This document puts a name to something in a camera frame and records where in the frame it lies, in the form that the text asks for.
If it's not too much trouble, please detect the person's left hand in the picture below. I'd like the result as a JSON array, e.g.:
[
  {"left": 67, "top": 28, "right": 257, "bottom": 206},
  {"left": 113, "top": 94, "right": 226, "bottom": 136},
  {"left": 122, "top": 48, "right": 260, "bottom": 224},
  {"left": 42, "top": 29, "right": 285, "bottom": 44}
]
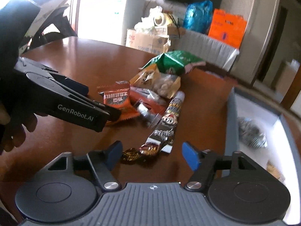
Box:
[{"left": 1, "top": 104, "right": 47, "bottom": 154}]

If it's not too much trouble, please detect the brown white-label snack packet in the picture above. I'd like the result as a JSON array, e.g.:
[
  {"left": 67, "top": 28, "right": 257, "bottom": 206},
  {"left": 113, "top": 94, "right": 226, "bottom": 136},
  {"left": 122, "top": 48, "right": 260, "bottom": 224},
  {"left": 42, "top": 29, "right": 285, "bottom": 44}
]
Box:
[{"left": 266, "top": 160, "right": 285, "bottom": 183}]

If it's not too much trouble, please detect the pink clear candy packet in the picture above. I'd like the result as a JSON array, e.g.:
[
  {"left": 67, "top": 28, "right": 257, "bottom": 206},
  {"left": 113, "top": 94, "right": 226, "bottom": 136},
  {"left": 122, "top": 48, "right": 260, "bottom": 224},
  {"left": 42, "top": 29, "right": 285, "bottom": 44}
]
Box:
[{"left": 130, "top": 86, "right": 166, "bottom": 105}]

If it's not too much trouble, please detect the clear bag of dark seeds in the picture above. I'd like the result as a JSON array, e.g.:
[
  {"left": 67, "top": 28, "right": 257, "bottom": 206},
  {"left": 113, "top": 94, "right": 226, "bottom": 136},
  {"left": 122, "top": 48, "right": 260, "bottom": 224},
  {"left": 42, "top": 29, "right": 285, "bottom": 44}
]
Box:
[{"left": 238, "top": 117, "right": 267, "bottom": 149}]

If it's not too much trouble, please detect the white cabinet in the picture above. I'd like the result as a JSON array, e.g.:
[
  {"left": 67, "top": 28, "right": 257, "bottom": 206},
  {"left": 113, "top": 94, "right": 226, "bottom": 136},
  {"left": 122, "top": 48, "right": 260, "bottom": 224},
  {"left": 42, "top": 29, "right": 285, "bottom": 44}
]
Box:
[{"left": 78, "top": 0, "right": 145, "bottom": 46}]

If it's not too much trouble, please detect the blue plastic bag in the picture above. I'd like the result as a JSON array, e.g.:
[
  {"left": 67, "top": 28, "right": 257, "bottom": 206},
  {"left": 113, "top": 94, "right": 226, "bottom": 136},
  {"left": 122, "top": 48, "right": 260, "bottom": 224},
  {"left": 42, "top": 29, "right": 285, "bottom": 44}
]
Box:
[{"left": 183, "top": 0, "right": 213, "bottom": 34}]

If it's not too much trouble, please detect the small clear candy packet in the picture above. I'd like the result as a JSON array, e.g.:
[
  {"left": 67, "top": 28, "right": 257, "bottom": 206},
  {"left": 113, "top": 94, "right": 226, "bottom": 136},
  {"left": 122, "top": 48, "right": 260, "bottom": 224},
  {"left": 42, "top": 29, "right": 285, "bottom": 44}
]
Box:
[{"left": 135, "top": 101, "right": 162, "bottom": 128}]

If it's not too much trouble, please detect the long black cartoon snack tube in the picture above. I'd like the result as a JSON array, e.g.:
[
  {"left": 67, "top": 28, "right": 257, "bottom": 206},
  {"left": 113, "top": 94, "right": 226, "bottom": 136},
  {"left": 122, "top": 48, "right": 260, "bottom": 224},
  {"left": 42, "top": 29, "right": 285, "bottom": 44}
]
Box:
[{"left": 146, "top": 91, "right": 185, "bottom": 153}]

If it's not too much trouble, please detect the white covered bench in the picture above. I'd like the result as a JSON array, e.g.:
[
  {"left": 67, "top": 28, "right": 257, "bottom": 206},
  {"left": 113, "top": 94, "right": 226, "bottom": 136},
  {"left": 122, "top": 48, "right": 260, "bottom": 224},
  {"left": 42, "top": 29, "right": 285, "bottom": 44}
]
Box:
[{"left": 173, "top": 30, "right": 239, "bottom": 71}]

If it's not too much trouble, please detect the grey shallow box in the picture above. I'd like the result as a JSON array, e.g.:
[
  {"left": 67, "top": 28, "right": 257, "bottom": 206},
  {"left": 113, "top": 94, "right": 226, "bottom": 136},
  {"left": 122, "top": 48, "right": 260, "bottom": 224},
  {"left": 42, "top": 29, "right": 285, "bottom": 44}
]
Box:
[{"left": 224, "top": 88, "right": 300, "bottom": 225}]

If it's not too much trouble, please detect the orange snack packet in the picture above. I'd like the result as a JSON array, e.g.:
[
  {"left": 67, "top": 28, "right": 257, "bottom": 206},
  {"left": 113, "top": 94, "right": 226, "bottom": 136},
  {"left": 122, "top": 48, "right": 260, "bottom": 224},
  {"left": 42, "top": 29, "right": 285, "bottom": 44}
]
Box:
[{"left": 97, "top": 81, "right": 140, "bottom": 125}]

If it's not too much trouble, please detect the gold wrapped candy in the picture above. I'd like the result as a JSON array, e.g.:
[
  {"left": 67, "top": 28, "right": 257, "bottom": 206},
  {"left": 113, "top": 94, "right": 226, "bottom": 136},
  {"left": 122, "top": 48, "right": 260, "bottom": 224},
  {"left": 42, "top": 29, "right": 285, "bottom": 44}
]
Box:
[{"left": 121, "top": 142, "right": 161, "bottom": 164}]

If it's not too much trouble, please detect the green snack bag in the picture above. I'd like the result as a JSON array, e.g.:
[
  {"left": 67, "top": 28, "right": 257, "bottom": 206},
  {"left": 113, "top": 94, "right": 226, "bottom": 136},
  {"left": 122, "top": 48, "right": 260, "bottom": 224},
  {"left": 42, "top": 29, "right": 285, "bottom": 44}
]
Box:
[{"left": 141, "top": 50, "right": 206, "bottom": 76}]

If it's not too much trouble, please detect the red-brown snack stick packet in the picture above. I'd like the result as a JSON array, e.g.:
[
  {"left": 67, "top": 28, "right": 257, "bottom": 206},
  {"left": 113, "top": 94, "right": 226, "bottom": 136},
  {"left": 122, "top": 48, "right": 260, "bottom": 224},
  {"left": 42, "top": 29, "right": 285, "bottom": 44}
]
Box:
[{"left": 129, "top": 92, "right": 167, "bottom": 114}]

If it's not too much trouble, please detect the kraft peanut bag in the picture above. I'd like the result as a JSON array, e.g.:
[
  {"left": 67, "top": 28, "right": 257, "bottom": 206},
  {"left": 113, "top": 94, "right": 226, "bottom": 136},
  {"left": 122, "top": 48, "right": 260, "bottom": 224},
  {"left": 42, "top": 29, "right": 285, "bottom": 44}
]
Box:
[{"left": 129, "top": 64, "right": 181, "bottom": 99}]

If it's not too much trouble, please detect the white plastic bag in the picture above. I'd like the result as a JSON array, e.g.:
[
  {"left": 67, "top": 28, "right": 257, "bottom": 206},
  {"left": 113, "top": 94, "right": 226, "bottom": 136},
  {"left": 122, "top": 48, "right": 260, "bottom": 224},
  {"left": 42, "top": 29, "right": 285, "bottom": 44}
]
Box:
[{"left": 134, "top": 6, "right": 177, "bottom": 35}]

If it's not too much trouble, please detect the small cardboard box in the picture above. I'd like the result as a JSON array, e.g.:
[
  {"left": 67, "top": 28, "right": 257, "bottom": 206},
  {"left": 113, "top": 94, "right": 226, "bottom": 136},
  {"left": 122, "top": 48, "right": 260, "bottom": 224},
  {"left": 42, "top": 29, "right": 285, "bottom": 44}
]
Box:
[{"left": 155, "top": 26, "right": 186, "bottom": 38}]

